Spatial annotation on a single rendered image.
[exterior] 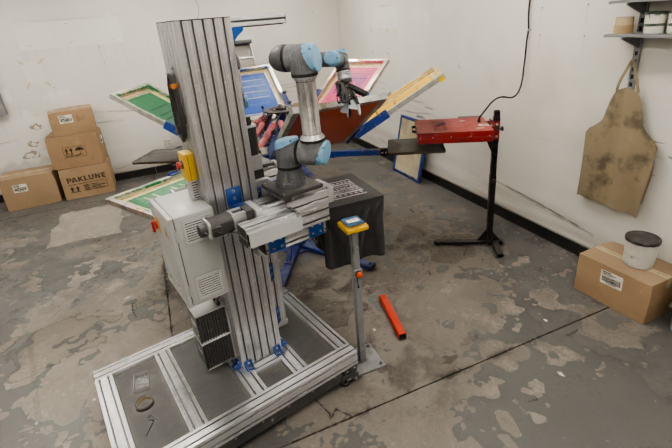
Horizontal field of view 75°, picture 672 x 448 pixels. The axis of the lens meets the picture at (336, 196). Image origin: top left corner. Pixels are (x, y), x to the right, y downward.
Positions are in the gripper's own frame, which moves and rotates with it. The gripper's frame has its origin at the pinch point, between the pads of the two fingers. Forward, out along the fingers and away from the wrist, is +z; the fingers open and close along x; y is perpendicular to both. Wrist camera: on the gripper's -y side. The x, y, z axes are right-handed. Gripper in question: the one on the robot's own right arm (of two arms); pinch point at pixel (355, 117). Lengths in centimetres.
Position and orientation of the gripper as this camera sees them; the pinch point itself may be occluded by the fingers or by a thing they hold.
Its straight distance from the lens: 236.5
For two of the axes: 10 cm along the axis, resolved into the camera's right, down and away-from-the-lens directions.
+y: -9.2, 2.2, -3.4
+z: 1.9, 9.8, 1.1
